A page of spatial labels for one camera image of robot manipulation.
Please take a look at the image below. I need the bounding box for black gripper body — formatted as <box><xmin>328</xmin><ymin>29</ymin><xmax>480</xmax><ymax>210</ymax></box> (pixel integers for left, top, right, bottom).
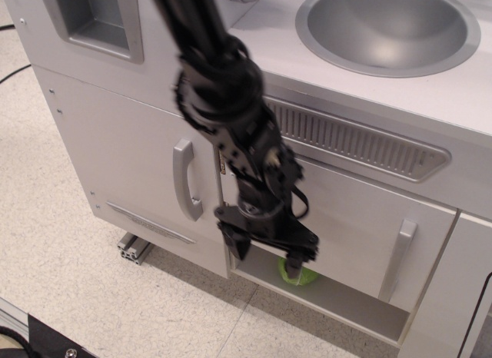
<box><xmin>214</xmin><ymin>206</ymin><xmax>319</xmax><ymax>262</ymax></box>

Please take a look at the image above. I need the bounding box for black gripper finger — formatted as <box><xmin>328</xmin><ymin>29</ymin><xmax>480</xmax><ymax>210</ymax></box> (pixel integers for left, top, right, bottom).
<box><xmin>221</xmin><ymin>223</ymin><xmax>251</xmax><ymax>260</ymax></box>
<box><xmin>284</xmin><ymin>253</ymin><xmax>304</xmax><ymax>280</ymax></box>

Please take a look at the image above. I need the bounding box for white cabinet door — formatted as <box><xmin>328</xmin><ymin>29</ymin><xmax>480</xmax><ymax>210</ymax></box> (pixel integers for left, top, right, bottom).
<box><xmin>221</xmin><ymin>156</ymin><xmax>458</xmax><ymax>312</ymax></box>

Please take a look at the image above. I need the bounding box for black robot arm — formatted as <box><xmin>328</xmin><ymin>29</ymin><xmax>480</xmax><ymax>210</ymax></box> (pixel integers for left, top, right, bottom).
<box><xmin>155</xmin><ymin>0</ymin><xmax>319</xmax><ymax>279</ymax></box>

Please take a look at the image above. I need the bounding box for aluminium extrusion under cabinet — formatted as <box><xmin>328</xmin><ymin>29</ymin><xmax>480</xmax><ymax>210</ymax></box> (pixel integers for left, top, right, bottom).
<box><xmin>117</xmin><ymin>232</ymin><xmax>154</xmax><ymax>265</ymax></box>

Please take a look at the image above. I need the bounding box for white toy kitchen cabinet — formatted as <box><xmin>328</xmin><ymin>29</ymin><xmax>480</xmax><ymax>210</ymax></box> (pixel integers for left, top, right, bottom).
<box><xmin>11</xmin><ymin>0</ymin><xmax>491</xmax><ymax>357</ymax></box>

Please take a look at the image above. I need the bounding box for green toy cabbage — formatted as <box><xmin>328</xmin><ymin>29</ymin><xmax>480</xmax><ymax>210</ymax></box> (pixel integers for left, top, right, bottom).
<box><xmin>278</xmin><ymin>257</ymin><xmax>319</xmax><ymax>287</ymax></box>

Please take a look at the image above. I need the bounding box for upper metal door hinge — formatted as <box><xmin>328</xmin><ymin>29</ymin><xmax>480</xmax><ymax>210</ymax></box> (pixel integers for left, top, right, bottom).
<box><xmin>218</xmin><ymin>151</ymin><xmax>227</xmax><ymax>175</ymax></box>

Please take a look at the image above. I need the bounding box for silver emblem on fridge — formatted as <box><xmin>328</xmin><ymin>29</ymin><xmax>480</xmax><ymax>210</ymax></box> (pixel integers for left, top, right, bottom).
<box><xmin>106</xmin><ymin>201</ymin><xmax>197</xmax><ymax>244</ymax></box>

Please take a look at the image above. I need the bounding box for grey vent panel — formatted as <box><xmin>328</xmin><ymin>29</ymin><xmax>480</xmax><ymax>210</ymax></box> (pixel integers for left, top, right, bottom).
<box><xmin>265</xmin><ymin>97</ymin><xmax>451</xmax><ymax>182</ymax></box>

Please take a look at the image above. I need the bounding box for silver sink bowl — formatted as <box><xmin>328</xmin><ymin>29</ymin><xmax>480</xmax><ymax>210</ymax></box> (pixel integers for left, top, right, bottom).
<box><xmin>295</xmin><ymin>0</ymin><xmax>481</xmax><ymax>78</ymax></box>

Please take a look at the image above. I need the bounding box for grey fridge door handle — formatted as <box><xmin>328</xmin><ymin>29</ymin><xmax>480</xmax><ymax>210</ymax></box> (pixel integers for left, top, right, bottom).
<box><xmin>172</xmin><ymin>138</ymin><xmax>203</xmax><ymax>221</ymax></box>

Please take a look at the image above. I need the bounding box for grey cabinet door handle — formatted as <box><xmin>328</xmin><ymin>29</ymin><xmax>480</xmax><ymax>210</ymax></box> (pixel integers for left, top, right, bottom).
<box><xmin>378</xmin><ymin>219</ymin><xmax>418</xmax><ymax>303</ymax></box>

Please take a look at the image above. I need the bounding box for black cable right edge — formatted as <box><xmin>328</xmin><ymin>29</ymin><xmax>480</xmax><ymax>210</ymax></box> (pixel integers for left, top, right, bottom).
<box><xmin>457</xmin><ymin>271</ymin><xmax>492</xmax><ymax>358</ymax></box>

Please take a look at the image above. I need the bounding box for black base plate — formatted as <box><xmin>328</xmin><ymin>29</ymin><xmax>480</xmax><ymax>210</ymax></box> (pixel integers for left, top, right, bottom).
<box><xmin>28</xmin><ymin>314</ymin><xmax>96</xmax><ymax>358</ymax></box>

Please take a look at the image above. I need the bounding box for aluminium extrusion rail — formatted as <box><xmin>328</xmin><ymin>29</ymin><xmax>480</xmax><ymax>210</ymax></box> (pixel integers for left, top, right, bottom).
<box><xmin>0</xmin><ymin>298</ymin><xmax>29</xmax><ymax>339</ymax></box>

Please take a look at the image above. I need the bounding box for black braided cable bottom left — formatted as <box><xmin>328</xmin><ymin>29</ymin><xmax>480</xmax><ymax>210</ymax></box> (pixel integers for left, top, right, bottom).
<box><xmin>0</xmin><ymin>327</ymin><xmax>35</xmax><ymax>358</ymax></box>

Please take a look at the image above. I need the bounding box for black cable on floor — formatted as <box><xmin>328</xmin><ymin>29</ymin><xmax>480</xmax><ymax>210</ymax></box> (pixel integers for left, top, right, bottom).
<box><xmin>0</xmin><ymin>24</ymin><xmax>32</xmax><ymax>85</ymax></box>

